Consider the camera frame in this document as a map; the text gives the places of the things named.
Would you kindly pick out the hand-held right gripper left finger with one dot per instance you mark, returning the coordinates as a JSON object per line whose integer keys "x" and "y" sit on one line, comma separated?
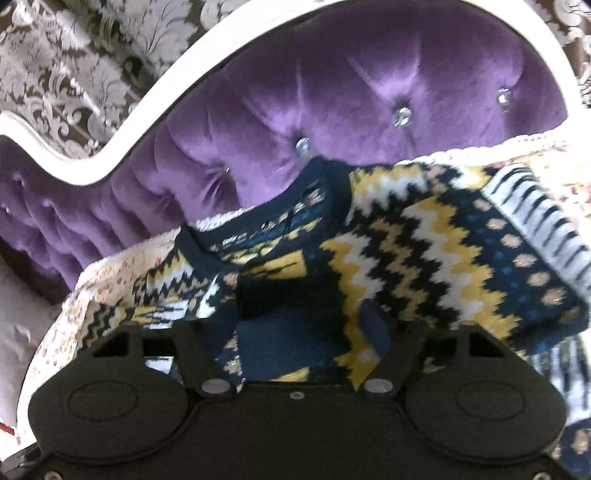
{"x": 195, "y": 353}

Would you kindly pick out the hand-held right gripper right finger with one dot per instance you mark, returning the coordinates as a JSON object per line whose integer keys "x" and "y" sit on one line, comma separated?
{"x": 402, "y": 357}

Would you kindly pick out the zigzag patterned knit sweater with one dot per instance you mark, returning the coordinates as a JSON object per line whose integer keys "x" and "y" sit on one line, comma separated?
{"x": 415, "y": 240}

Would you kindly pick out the floral bedspread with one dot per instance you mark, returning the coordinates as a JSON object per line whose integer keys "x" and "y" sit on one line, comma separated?
{"x": 62, "y": 330}

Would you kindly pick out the purple tufted headboard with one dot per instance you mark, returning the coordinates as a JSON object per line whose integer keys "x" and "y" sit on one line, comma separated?
{"x": 351, "y": 78}

